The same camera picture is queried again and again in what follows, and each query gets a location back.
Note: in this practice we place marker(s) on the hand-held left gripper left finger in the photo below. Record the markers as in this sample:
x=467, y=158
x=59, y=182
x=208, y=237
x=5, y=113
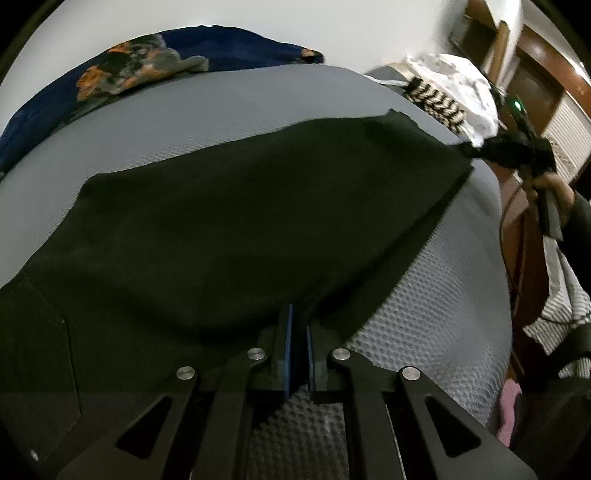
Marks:
x=288, y=350

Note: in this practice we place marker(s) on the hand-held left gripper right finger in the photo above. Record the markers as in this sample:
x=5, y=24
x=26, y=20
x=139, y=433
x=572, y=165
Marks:
x=310, y=355

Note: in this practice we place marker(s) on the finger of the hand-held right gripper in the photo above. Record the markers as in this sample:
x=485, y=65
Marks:
x=480, y=150

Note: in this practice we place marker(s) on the black pants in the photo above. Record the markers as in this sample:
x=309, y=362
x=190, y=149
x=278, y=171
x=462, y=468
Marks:
x=231, y=230

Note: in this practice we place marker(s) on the person's right forearm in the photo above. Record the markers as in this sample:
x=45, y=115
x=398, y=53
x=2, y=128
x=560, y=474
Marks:
x=577, y=240

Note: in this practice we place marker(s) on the person's right hand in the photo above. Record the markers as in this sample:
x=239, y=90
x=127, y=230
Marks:
x=556, y=187

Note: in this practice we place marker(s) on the white louvred panel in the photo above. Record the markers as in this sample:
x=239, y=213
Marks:
x=570, y=138

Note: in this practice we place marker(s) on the black white striped knit cloth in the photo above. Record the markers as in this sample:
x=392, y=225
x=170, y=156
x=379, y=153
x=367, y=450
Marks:
x=434, y=104

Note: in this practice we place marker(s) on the white patterned cloth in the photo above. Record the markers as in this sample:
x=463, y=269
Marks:
x=455, y=74

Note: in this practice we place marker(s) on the brown wooden cabinet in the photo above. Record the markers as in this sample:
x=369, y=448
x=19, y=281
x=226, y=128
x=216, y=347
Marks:
x=531, y=50

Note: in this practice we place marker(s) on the brown wooden side panel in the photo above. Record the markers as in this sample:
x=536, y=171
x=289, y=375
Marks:
x=524, y=258

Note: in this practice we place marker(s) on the grey white striped cloth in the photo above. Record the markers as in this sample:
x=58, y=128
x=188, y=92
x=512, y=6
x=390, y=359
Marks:
x=561, y=314

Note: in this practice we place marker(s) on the pink cloth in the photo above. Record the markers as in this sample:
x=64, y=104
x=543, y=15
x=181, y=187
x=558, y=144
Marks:
x=508, y=415

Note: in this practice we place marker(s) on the grey mesh mattress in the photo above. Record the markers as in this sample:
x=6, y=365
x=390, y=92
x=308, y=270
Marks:
x=231, y=115

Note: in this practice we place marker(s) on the blue floral blanket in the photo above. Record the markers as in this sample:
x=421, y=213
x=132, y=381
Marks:
x=240, y=46

